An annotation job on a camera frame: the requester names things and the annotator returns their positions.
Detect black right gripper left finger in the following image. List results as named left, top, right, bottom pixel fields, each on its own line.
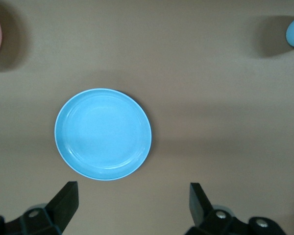
left=0, top=181, right=79, bottom=235

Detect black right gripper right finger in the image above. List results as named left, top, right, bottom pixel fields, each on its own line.
left=185, top=182, right=289, bottom=235

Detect blue plate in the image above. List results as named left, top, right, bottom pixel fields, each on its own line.
left=54, top=88, right=153, bottom=182

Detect brown table cover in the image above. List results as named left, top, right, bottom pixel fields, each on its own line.
left=0, top=0, right=294, bottom=235

